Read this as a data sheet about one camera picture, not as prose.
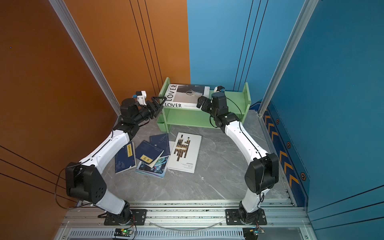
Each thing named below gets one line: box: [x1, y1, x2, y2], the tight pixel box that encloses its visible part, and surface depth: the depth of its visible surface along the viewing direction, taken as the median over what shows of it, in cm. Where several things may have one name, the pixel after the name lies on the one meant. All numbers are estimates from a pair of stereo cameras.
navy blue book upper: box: [149, 133, 171, 157], surface depth 102 cm
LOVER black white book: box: [162, 84, 210, 109], surface depth 89 cm
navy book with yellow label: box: [135, 139, 165, 168], surface depth 96 cm
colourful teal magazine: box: [135, 155, 171, 179], surface depth 91 cm
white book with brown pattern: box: [167, 132, 203, 174], surface depth 96 cm
